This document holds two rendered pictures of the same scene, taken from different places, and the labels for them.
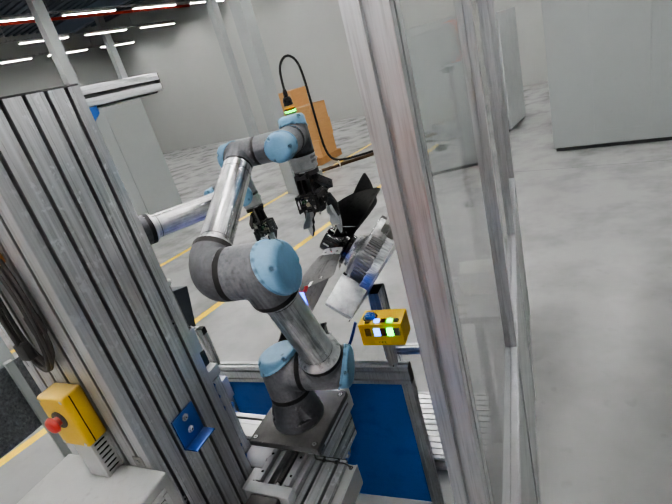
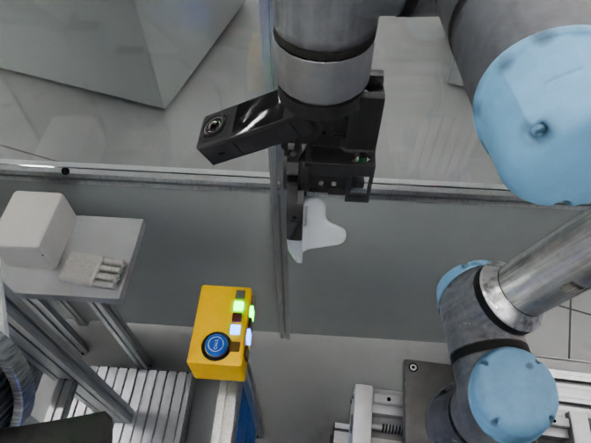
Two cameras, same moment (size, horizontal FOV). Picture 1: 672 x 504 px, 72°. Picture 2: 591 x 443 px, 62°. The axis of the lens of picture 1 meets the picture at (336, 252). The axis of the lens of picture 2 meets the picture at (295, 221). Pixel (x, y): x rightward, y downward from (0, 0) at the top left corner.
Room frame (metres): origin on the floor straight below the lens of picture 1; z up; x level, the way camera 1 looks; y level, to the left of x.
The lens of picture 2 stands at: (1.45, 0.31, 1.93)
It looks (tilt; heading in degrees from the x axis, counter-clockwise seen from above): 55 degrees down; 249
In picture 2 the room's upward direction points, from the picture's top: straight up
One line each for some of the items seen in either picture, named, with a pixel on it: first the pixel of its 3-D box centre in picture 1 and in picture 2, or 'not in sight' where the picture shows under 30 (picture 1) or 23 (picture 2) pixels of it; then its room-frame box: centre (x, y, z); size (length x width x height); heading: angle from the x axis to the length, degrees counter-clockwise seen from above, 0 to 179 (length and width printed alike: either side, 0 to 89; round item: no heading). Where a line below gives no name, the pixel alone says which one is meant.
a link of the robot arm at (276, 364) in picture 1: (284, 369); (501, 396); (1.10, 0.23, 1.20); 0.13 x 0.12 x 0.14; 71
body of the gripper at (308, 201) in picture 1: (310, 190); (326, 134); (1.31, 0.02, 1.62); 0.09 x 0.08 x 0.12; 155
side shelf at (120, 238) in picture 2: not in sight; (65, 256); (1.77, -0.53, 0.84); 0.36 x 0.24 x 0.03; 155
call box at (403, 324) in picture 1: (384, 328); (223, 333); (1.45, -0.09, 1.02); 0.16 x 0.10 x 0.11; 65
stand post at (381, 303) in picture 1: (395, 365); not in sight; (1.98, -0.13, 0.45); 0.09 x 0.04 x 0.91; 155
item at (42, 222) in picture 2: not in sight; (29, 229); (1.82, -0.59, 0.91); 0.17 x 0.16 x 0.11; 65
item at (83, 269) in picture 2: not in sight; (92, 270); (1.70, -0.44, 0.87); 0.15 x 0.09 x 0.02; 149
